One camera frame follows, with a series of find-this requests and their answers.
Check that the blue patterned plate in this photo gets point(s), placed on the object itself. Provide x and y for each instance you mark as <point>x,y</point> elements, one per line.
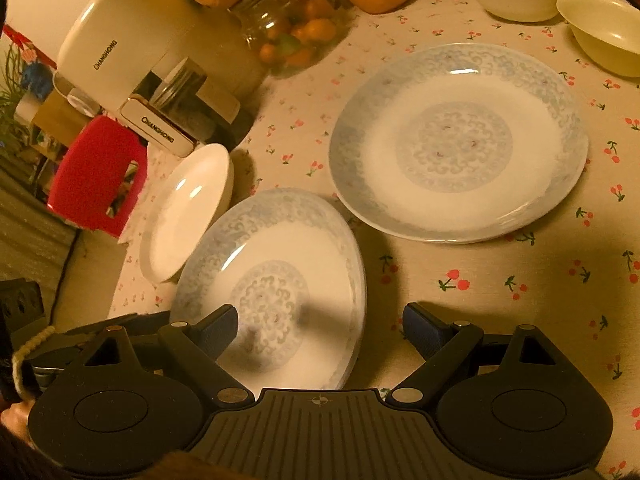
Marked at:
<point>280,260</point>
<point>450,145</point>

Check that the brown cardboard box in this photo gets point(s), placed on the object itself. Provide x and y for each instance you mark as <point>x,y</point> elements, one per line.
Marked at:
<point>50,110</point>

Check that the white deep plate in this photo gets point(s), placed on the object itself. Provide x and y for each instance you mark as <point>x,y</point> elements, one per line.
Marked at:
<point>185,210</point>

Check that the person's left hand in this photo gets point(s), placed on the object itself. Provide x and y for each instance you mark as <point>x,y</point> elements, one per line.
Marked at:
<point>12,417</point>

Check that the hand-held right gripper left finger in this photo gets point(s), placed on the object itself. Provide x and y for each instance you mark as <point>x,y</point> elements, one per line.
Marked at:
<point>222,327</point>

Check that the red plastic stool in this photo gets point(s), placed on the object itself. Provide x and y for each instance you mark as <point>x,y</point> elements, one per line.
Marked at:
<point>95,160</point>

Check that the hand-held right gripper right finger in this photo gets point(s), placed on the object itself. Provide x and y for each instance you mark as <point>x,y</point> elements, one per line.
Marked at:
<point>419,330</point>

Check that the white electric kettle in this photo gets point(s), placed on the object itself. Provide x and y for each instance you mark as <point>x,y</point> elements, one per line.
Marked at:
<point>125,20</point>

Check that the glass jar of small citrus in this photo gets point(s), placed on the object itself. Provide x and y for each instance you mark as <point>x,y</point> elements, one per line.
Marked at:
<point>295,30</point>

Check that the cherry print tablecloth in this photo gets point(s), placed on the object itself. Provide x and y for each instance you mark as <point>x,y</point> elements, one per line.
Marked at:
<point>500,285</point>

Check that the green plant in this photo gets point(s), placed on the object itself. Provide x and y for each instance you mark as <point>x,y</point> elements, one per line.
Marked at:
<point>10,95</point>

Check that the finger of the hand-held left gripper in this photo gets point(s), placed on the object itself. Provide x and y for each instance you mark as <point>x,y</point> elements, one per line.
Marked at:
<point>142,322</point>

